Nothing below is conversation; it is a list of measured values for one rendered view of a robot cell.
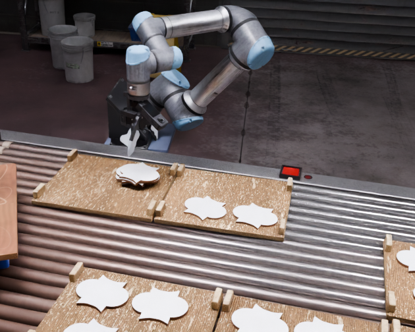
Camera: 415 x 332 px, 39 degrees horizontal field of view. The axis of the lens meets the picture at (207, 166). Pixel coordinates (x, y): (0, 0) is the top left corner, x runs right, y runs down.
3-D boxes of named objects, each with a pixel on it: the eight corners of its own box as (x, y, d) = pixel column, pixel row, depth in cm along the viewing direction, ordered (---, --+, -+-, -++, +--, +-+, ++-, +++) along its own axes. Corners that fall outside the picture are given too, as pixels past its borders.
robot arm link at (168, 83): (159, 85, 253) (182, 66, 248) (173, 110, 249) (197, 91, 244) (143, 81, 243) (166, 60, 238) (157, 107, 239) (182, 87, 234)
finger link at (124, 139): (118, 152, 200) (128, 126, 200) (132, 157, 197) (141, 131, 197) (112, 150, 197) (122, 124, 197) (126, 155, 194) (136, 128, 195)
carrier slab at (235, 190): (180, 171, 217) (180, 167, 217) (292, 186, 211) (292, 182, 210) (154, 222, 187) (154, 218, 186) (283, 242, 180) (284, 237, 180)
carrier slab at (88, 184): (75, 157, 224) (74, 153, 224) (179, 171, 217) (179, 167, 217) (31, 204, 194) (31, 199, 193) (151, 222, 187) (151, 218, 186)
